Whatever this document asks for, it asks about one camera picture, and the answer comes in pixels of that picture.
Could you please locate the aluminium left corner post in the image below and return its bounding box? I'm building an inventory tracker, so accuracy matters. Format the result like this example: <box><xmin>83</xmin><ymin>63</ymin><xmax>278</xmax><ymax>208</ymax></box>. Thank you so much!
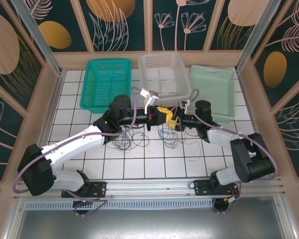
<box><xmin>11</xmin><ymin>0</ymin><xmax>67</xmax><ymax>78</ymax></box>

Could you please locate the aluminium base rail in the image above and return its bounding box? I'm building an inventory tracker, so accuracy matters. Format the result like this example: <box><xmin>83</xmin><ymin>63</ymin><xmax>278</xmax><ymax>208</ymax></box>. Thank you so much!
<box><xmin>13</xmin><ymin>178</ymin><xmax>285</xmax><ymax>200</ymax></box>

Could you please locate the white plastic basket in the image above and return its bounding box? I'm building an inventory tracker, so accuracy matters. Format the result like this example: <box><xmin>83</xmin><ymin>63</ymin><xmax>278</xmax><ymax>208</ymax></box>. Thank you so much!
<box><xmin>138</xmin><ymin>51</ymin><xmax>192</xmax><ymax>104</ymax></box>

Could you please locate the aluminium right corner post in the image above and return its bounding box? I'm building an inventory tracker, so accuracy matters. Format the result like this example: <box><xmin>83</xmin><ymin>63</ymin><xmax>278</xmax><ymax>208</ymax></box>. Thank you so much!
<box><xmin>235</xmin><ymin>0</ymin><xmax>282</xmax><ymax>73</ymax></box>

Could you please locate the blue thin cable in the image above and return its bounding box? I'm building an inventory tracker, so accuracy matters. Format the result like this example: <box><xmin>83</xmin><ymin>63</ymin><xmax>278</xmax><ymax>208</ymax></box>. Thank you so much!
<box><xmin>157</xmin><ymin>125</ymin><xmax>182</xmax><ymax>150</ymax></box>

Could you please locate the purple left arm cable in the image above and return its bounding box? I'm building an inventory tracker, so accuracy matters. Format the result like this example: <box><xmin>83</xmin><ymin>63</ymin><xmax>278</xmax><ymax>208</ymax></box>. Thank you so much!
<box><xmin>12</xmin><ymin>86</ymin><xmax>147</xmax><ymax>218</ymax></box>

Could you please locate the teal plastic basket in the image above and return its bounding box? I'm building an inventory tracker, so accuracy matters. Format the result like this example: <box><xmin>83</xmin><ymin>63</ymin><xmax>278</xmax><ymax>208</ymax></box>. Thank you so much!
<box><xmin>79</xmin><ymin>58</ymin><xmax>133</xmax><ymax>115</ymax></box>

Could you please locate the grey metal panel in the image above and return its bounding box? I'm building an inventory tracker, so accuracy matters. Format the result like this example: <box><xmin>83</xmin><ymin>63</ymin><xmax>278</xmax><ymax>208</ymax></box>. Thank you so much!
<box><xmin>4</xmin><ymin>196</ymin><xmax>297</xmax><ymax>239</ymax></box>

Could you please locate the mint green plastic basket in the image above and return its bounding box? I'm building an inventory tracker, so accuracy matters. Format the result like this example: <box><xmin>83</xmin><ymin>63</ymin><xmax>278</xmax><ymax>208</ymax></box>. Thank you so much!
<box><xmin>189</xmin><ymin>64</ymin><xmax>236</xmax><ymax>124</ymax></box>

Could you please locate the white slotted cable duct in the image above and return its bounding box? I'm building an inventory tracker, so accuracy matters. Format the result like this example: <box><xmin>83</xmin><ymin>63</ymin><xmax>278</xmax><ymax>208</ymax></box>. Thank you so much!
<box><xmin>24</xmin><ymin>200</ymin><xmax>215</xmax><ymax>210</ymax></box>

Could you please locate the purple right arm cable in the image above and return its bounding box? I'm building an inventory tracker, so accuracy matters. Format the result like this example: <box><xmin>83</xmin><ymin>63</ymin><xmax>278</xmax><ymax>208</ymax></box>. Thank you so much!
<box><xmin>189</xmin><ymin>88</ymin><xmax>281</xmax><ymax>215</ymax></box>

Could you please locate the green circuit board with wires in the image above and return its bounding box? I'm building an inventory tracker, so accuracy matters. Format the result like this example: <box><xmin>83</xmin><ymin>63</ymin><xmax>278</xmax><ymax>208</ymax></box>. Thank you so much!
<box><xmin>213</xmin><ymin>184</ymin><xmax>241</xmax><ymax>214</ymax></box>

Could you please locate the aluminium corner post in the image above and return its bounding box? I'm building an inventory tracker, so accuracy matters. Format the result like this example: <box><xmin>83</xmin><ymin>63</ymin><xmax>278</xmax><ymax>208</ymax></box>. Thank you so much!
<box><xmin>235</xmin><ymin>0</ymin><xmax>282</xmax><ymax>73</ymax></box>
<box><xmin>11</xmin><ymin>0</ymin><xmax>67</xmax><ymax>78</ymax></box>

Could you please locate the black thin cable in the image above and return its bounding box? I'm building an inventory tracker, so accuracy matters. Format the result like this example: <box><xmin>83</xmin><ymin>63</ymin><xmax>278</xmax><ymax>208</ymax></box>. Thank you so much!
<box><xmin>107</xmin><ymin>124</ymin><xmax>150</xmax><ymax>153</ymax></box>

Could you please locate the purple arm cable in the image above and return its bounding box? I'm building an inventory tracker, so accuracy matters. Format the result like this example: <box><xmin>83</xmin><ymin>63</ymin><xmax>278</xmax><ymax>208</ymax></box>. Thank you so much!
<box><xmin>189</xmin><ymin>88</ymin><xmax>281</xmax><ymax>215</ymax></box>
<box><xmin>12</xmin><ymin>86</ymin><xmax>147</xmax><ymax>218</ymax></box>

